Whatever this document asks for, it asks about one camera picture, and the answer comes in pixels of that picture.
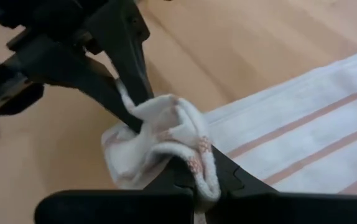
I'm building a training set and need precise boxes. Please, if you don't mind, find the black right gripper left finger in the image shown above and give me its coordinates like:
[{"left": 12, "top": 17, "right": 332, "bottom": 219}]
[{"left": 35, "top": 157, "right": 195, "bottom": 224}]

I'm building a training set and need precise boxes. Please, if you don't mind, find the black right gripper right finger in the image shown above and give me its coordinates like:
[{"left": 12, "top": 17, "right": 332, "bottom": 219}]
[{"left": 206, "top": 146, "right": 357, "bottom": 224}]

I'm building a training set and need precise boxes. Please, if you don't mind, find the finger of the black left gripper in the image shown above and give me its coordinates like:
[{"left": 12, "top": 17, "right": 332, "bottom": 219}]
[
  {"left": 86, "top": 0, "right": 154, "bottom": 106},
  {"left": 19, "top": 51, "right": 144, "bottom": 133}
]

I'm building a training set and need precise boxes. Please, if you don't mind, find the white striped towel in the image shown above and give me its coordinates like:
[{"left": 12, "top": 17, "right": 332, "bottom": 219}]
[{"left": 100, "top": 46, "right": 357, "bottom": 224}]

